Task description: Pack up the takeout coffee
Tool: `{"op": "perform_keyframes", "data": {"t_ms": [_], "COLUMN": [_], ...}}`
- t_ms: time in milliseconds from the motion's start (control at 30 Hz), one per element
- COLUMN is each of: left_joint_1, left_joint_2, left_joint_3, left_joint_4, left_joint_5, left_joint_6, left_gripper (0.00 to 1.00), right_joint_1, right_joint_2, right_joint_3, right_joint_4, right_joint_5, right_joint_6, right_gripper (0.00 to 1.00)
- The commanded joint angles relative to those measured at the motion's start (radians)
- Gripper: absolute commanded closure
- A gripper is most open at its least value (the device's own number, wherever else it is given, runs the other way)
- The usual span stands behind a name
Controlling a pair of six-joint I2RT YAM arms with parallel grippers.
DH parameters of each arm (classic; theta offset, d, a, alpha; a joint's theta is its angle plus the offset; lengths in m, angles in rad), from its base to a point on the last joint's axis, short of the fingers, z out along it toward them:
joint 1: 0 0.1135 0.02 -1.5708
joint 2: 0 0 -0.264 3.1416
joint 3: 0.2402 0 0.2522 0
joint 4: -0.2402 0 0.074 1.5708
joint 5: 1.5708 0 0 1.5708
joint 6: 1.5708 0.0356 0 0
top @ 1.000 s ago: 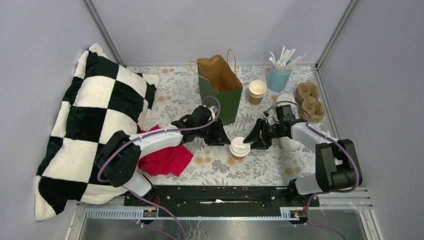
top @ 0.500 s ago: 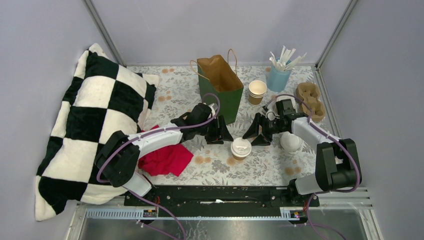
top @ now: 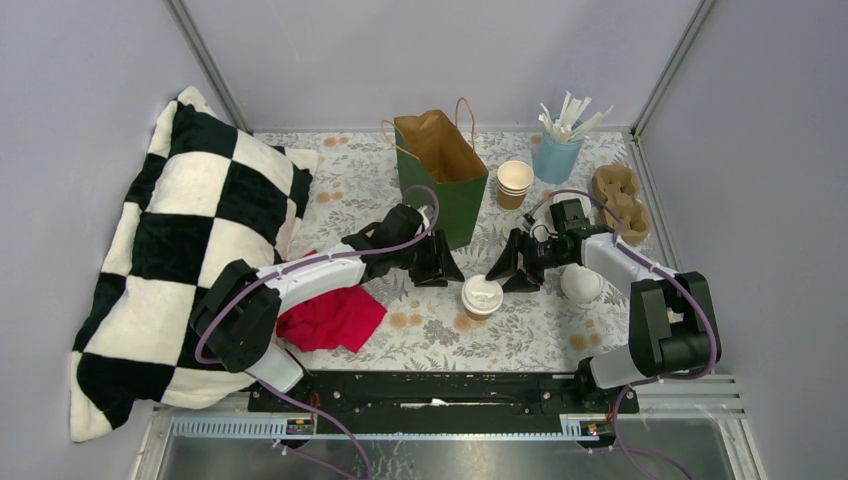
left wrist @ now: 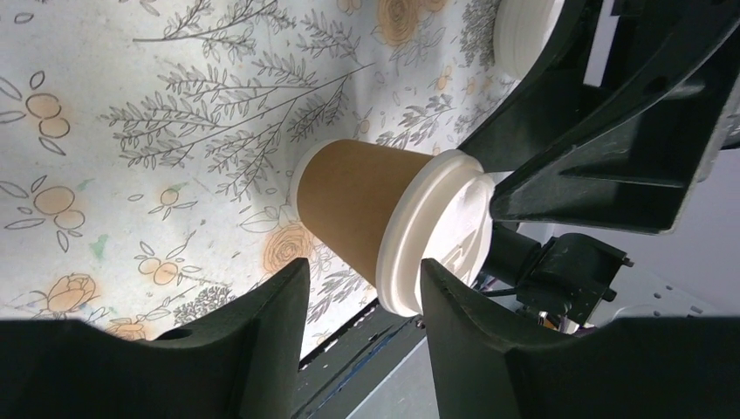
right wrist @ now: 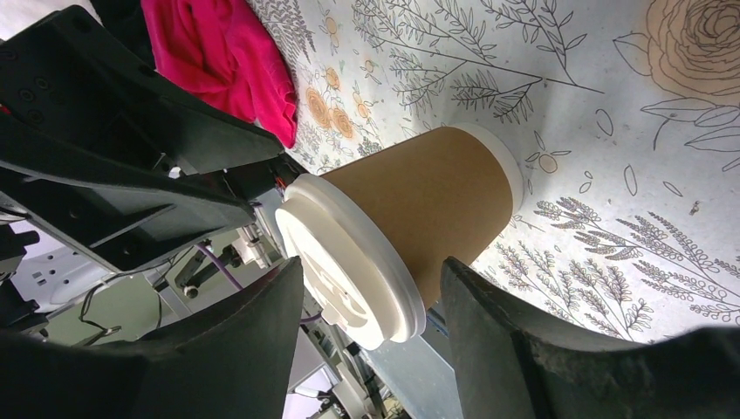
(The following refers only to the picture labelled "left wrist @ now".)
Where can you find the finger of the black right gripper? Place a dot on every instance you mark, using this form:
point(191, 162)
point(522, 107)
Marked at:
point(623, 113)

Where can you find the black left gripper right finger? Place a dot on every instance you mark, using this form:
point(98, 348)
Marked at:
point(488, 362)

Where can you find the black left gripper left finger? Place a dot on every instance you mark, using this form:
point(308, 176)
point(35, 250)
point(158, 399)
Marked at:
point(239, 361)

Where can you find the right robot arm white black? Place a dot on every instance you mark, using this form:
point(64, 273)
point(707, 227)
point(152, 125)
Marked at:
point(567, 276)

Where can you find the stack of white lids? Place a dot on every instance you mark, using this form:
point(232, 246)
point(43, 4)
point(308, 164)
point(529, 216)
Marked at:
point(521, 31)

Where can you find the floral table mat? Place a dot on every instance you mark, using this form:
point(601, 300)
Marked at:
point(147, 147)

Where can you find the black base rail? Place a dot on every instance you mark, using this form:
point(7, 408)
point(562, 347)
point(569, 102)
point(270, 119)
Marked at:
point(335, 377)

